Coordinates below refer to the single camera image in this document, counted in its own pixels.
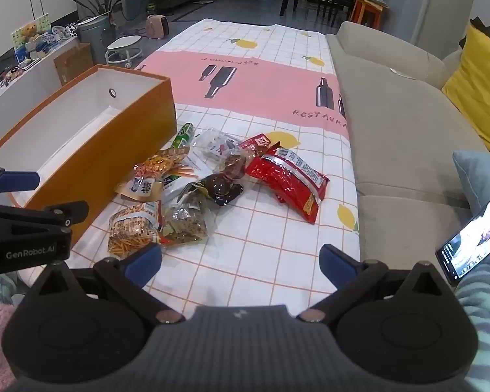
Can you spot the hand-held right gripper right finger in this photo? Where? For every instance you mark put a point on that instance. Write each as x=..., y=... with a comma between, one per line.
x=335, y=263

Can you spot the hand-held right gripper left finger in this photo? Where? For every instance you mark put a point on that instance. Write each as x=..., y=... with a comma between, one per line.
x=143, y=261

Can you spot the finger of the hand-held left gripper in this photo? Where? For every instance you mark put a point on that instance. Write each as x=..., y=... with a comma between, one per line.
x=18, y=181
x=65, y=212

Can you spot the orange cardboard box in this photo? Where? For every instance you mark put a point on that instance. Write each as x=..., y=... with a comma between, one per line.
x=118, y=147

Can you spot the white spicy strip packet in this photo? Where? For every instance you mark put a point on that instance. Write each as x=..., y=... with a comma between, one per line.
x=180, y=180

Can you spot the clear brown cake packet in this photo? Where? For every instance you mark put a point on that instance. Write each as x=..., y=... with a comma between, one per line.
x=220, y=186

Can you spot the crunchy noodle snack packet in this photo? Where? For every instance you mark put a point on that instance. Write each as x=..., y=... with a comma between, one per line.
x=130, y=228

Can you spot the clear green-brown snack packet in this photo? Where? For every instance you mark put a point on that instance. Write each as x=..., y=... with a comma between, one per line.
x=186, y=218

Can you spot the pink checked lemon tablecloth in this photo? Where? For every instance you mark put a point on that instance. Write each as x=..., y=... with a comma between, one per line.
x=269, y=237

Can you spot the yellow dark label packet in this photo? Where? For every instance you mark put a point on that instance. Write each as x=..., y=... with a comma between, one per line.
x=141, y=188

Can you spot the white marble cabinet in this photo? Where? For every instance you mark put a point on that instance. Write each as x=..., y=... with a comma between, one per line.
x=20, y=94

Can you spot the large red snack packet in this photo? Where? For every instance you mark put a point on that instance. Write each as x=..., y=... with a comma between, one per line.
x=286, y=181

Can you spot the clear orange sticks packet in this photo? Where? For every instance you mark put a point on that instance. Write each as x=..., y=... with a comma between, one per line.
x=159, y=163

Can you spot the brown cardboard carton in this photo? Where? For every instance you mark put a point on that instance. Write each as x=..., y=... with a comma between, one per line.
x=73, y=63

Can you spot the green snack packet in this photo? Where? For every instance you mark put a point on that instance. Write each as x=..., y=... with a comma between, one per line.
x=183, y=134

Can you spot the brown date snack packet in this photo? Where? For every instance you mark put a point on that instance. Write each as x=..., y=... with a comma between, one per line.
x=235, y=164

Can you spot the clear white snack packet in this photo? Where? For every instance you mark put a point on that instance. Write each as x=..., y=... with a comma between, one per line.
x=214, y=143

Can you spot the black smartphone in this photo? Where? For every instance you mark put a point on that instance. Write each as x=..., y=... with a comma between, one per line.
x=471, y=241

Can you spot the small red snack packet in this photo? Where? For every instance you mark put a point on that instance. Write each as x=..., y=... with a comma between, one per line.
x=261, y=143

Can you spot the beige sofa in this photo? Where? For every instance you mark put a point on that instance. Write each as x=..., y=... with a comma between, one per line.
x=392, y=130

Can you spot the green picture card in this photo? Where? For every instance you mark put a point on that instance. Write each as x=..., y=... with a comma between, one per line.
x=30, y=28

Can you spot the person's striped pajama leg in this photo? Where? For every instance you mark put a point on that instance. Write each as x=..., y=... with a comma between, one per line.
x=484, y=306

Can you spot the grey metal plant pot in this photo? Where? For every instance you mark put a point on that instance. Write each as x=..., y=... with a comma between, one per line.
x=96, y=39

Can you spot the light blue cushion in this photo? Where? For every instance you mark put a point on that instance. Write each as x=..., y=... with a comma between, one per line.
x=480, y=175

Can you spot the white round rolling stool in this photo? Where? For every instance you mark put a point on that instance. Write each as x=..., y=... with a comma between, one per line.
x=123, y=47

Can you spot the long-leaf potted plant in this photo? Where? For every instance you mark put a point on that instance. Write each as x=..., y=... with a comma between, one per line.
x=98, y=2

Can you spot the pink space heater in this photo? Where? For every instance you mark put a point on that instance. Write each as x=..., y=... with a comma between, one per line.
x=157, y=26

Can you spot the yellow cushion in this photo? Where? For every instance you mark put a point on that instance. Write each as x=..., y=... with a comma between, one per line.
x=477, y=85

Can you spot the orange stool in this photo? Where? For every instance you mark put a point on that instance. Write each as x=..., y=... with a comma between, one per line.
x=367, y=10

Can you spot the black dining chair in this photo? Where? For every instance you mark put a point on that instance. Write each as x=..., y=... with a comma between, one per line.
x=326, y=2

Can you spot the dark cloth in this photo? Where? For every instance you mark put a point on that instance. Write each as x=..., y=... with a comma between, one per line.
x=488, y=32

